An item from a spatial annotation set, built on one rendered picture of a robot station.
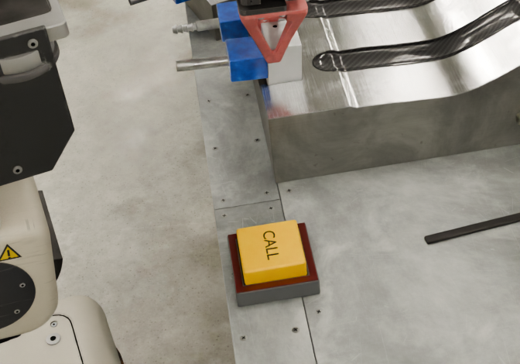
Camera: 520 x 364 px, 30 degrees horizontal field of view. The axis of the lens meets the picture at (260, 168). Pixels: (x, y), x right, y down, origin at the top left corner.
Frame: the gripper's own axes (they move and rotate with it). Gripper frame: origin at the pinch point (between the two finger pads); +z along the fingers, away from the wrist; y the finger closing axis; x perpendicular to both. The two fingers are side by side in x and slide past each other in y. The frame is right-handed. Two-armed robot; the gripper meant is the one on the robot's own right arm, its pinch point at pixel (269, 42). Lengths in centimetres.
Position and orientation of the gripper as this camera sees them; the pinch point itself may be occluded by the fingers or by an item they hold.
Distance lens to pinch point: 103.7
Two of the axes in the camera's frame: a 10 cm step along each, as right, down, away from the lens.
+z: 0.5, 7.6, 6.5
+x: -9.9, 1.3, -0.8
